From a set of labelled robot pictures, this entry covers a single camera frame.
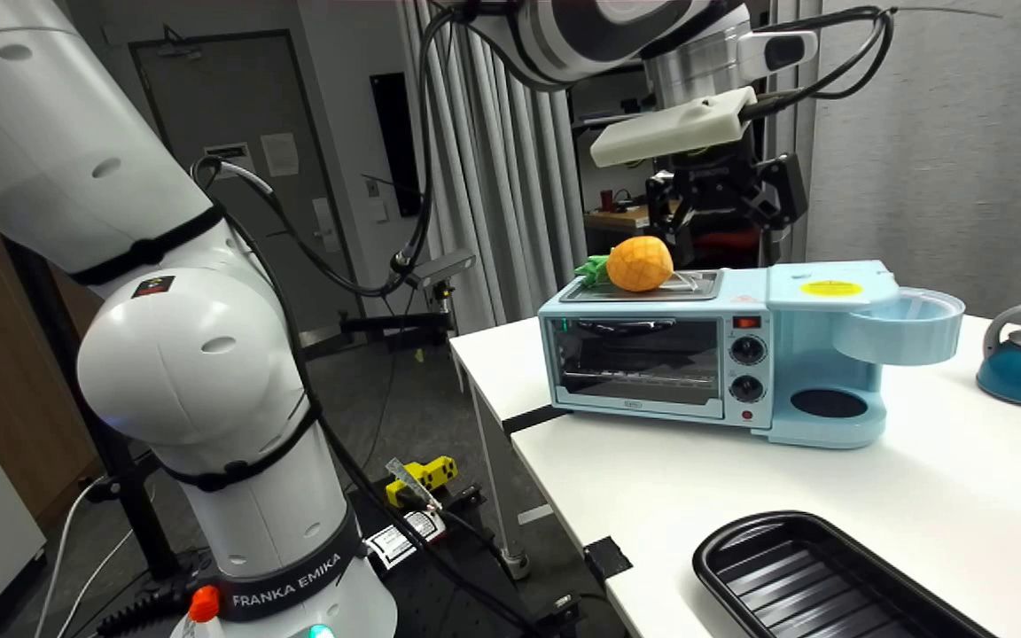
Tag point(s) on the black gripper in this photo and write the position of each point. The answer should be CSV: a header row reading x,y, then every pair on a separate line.
x,y
722,184

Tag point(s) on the light blue toy oven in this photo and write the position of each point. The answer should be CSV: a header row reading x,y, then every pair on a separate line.
x,y
818,342

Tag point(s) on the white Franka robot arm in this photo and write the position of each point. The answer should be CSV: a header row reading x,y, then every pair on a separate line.
x,y
203,366

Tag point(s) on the orange plush fruit green leaves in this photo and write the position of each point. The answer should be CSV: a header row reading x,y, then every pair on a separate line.
x,y
640,265

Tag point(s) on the dark storage shelf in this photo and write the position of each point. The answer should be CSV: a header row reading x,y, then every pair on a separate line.
x,y
617,142

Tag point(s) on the grey curtain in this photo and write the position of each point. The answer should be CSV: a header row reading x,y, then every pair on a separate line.
x,y
486,177

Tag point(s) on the black tape seam strip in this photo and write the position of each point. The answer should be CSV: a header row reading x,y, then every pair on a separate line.
x,y
534,419

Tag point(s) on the black tape patch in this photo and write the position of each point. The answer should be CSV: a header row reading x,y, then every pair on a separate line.
x,y
606,558

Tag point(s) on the black ridged tray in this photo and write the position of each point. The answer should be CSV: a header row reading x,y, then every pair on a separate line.
x,y
796,578

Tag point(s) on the yellow black hand tool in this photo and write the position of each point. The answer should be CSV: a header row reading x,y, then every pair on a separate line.
x,y
426,476

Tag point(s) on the white paper sign tall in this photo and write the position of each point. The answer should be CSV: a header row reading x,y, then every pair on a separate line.
x,y
278,153

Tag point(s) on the grey door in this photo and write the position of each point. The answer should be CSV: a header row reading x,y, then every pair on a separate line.
x,y
240,106

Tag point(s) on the white paper sign small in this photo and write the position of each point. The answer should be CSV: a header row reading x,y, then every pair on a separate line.
x,y
228,155

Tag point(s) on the white bottle orange cap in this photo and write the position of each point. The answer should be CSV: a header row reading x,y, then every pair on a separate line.
x,y
199,610

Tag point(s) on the brown wooden cabinet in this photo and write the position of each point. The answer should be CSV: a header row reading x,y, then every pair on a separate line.
x,y
1,392

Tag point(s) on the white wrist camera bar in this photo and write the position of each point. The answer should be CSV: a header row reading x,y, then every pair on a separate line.
x,y
675,128

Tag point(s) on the camera on thin stand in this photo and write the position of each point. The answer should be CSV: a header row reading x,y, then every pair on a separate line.
x,y
440,270

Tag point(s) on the black wall panel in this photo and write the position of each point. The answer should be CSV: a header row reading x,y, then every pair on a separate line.
x,y
396,153

